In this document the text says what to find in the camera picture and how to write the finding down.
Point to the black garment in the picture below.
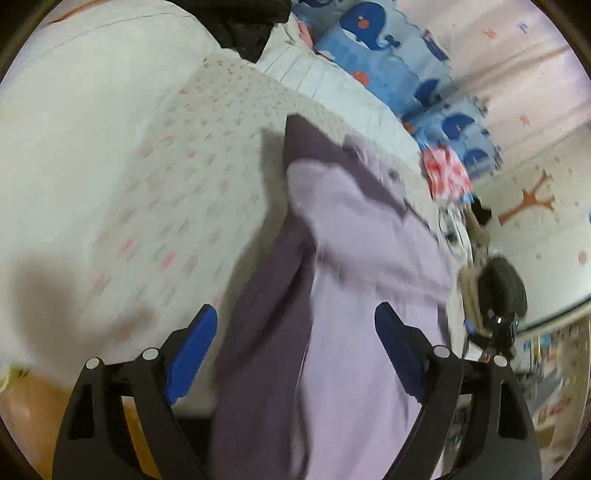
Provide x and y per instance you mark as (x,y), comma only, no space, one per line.
(241,25)

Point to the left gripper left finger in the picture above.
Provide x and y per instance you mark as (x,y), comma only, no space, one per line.
(94,441)

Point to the red white patterned cloth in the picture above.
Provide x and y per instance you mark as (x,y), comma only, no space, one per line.
(446,175)

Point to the lilac and purple garment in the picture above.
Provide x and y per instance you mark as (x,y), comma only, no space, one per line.
(305,388)

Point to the cherry print bed sheet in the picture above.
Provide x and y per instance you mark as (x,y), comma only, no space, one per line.
(198,206)

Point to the blue whale print pillow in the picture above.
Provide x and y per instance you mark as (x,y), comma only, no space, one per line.
(405,68)

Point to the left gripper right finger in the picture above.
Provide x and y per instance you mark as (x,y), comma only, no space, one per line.
(474,410)

